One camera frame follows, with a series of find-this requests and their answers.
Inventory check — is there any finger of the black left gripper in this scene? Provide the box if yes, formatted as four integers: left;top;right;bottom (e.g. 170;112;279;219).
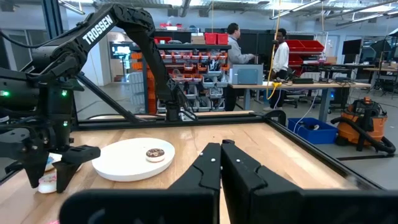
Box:
0;128;49;189
52;144;101;194

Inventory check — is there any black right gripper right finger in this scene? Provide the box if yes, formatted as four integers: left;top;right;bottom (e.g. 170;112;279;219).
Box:
221;139;302;224

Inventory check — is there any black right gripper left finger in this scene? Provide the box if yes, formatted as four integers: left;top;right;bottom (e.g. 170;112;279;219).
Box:
169;142;222;192

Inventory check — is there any small white sprinkled donut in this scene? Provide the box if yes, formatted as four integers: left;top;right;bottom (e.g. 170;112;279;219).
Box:
37;172;58;195

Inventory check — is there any small chocolate sprinkled donut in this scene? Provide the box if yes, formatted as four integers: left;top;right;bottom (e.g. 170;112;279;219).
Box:
145;147;166;163

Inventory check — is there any white round plate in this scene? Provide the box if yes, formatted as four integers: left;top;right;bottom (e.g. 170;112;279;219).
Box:
91;137;176;183

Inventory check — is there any blue plastic bin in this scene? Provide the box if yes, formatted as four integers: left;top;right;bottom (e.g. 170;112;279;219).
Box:
287;117;339;145

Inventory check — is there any grey box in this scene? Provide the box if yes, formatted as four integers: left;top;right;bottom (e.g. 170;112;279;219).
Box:
231;63;264;86

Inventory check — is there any wooden work table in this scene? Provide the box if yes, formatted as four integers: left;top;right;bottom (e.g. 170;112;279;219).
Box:
228;80;372;124

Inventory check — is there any orange shop vacuum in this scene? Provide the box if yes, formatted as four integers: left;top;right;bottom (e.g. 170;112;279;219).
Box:
330;96;397;155

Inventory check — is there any person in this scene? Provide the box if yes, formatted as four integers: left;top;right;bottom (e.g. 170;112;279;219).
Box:
223;22;256;112
262;27;290;112

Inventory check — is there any shelf rack with bins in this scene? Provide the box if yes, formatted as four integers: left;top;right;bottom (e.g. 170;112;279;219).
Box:
129;43;233;113

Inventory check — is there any cardboard box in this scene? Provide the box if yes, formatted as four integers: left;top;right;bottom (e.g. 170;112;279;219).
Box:
190;32;206;45

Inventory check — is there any large red storage bin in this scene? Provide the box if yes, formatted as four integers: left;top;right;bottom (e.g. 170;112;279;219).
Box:
285;39;306;52
300;39;326;52

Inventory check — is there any dark computer monitor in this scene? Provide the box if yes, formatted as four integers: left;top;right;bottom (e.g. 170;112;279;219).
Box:
341;39;363;56

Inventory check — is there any black diagonal frame strut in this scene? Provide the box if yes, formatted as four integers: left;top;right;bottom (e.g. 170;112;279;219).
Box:
76;73;142;124

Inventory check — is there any dark upright frame post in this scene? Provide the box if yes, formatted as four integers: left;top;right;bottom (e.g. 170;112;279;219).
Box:
42;0;65;41

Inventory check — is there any lit wall screen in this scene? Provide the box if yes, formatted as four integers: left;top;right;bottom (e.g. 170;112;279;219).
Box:
109;42;132;60

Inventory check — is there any yellow hanging cord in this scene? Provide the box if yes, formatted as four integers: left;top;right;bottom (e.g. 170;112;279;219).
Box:
266;0;283;101

